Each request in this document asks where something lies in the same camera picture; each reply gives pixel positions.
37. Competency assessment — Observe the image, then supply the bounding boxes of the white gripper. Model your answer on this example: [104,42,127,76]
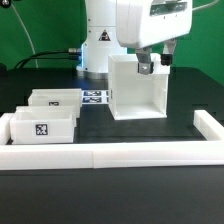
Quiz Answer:
[116,0,192,75]

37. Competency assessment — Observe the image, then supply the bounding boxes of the black cables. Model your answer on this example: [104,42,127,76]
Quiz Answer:
[13,47,83,70]

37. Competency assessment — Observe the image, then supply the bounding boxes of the white front drawer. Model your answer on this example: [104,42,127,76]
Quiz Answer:
[10,106,76,144]

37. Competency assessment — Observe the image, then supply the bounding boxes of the white drawer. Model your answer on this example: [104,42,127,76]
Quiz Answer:
[28,88,82,118]
[10,106,76,144]

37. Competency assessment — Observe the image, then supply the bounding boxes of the white U-shaped fence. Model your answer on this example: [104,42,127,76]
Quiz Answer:
[0,110,224,170]

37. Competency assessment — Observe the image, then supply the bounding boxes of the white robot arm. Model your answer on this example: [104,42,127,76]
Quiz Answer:
[77,0,193,79]

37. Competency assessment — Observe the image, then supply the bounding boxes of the white drawer cabinet box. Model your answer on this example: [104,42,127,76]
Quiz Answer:
[108,53,170,120]

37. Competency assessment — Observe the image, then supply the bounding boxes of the marker sheet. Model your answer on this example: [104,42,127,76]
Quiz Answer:
[82,90,109,104]

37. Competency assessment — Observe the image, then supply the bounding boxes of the grey thin cable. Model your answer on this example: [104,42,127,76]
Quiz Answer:
[9,3,40,69]

